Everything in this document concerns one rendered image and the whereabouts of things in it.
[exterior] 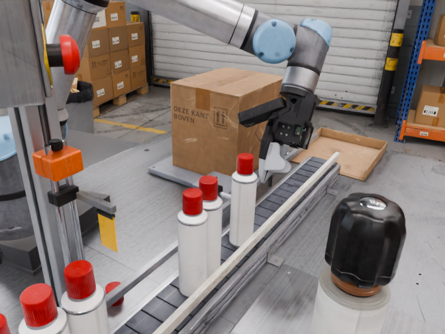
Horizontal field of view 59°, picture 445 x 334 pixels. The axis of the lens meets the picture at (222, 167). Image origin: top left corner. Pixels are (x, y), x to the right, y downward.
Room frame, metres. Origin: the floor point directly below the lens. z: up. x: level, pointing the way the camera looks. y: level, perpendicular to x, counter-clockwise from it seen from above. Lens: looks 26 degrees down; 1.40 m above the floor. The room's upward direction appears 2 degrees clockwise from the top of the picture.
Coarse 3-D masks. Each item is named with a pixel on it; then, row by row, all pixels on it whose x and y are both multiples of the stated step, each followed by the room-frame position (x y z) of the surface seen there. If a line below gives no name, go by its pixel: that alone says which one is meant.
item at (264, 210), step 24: (312, 168) 1.08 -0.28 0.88; (288, 192) 0.93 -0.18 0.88; (264, 216) 0.81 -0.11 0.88; (264, 240) 0.71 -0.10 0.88; (240, 264) 0.62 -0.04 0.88; (168, 288) 0.55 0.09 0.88; (216, 288) 0.55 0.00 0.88; (144, 312) 0.50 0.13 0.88; (168, 312) 0.49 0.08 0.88; (192, 312) 0.50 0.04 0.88
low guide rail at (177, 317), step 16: (320, 176) 0.99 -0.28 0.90; (304, 192) 0.89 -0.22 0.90; (288, 208) 0.81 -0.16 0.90; (272, 224) 0.74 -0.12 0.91; (256, 240) 0.67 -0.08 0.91; (240, 256) 0.62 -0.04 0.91; (224, 272) 0.57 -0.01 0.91; (208, 288) 0.52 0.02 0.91; (192, 304) 0.48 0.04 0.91; (176, 320) 0.45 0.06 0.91
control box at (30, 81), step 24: (0, 0) 0.34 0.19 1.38; (24, 0) 0.35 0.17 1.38; (0, 24) 0.34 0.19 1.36; (24, 24) 0.35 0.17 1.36; (0, 48) 0.34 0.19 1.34; (24, 48) 0.35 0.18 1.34; (0, 72) 0.34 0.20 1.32; (24, 72) 0.35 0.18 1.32; (48, 72) 0.36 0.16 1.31; (0, 96) 0.34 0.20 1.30; (24, 96) 0.35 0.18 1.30; (48, 96) 0.36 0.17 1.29
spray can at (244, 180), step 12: (240, 156) 0.70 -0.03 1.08; (252, 156) 0.70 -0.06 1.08; (240, 168) 0.69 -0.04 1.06; (252, 168) 0.69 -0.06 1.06; (240, 180) 0.68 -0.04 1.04; (252, 180) 0.68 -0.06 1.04; (240, 192) 0.68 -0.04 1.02; (252, 192) 0.68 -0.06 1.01; (240, 204) 0.68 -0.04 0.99; (252, 204) 0.68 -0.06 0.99; (240, 216) 0.68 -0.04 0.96; (252, 216) 0.69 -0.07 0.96; (240, 228) 0.68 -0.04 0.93; (252, 228) 0.69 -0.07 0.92; (240, 240) 0.68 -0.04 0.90
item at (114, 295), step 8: (312, 136) 1.15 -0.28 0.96; (296, 152) 1.02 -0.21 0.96; (288, 160) 0.98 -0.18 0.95; (224, 208) 0.71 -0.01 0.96; (168, 248) 0.56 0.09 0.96; (176, 248) 0.57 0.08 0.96; (160, 256) 0.54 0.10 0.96; (168, 256) 0.55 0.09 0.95; (152, 264) 0.52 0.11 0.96; (160, 264) 0.53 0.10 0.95; (136, 272) 0.50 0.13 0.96; (144, 272) 0.50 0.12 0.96; (128, 280) 0.48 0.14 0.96; (136, 280) 0.48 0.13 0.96; (120, 288) 0.46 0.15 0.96; (128, 288) 0.47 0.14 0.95; (112, 296) 0.44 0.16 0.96; (120, 296) 0.45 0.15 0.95; (112, 304) 0.44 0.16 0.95
